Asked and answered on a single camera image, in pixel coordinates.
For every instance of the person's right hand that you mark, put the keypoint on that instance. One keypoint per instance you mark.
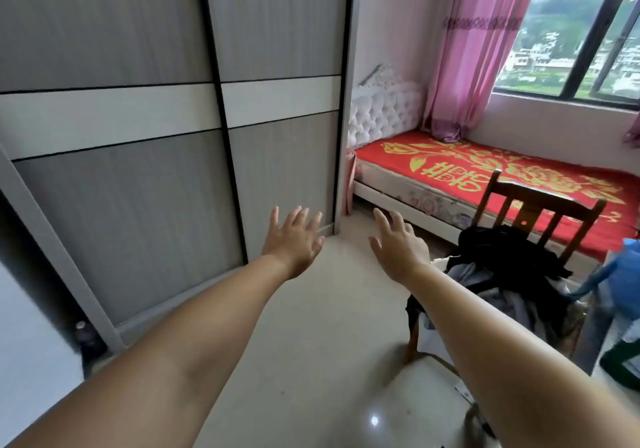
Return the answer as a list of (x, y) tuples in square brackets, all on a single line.
[(402, 252)]

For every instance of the person's left hand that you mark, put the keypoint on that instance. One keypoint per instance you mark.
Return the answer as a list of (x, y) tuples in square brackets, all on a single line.
[(292, 242)]

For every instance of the grey wooden wardrobe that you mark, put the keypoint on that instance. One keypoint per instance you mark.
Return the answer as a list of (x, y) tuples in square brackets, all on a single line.
[(345, 187)]

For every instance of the bed with white tufted headboard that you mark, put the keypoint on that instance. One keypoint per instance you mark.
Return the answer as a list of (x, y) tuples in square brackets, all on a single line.
[(385, 112)]

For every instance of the person's left forearm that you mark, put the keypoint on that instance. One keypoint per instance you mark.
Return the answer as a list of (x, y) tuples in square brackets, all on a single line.
[(175, 352)]

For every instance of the person's right forearm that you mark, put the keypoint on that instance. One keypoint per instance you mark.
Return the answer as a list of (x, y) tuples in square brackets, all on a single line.
[(500, 362)]

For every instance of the red yellow floral blanket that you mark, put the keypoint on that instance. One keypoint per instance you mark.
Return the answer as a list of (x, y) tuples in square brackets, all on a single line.
[(400, 155)]

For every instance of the pile of dark clothes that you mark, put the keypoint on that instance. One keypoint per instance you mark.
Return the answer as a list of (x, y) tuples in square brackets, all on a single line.
[(510, 252)]

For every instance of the brown wooden chair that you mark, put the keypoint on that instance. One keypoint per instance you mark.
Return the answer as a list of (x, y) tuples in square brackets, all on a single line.
[(550, 202)]

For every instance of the long pink curtain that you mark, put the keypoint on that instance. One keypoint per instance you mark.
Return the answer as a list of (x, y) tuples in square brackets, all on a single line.
[(475, 62)]

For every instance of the dark bottle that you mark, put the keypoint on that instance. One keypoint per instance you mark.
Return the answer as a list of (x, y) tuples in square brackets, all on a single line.
[(87, 340)]

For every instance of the tied-up pink curtain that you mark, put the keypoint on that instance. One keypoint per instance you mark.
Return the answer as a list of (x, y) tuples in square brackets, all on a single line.
[(634, 135)]

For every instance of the black framed window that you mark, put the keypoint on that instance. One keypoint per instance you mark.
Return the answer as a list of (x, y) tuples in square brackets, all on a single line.
[(592, 37)]

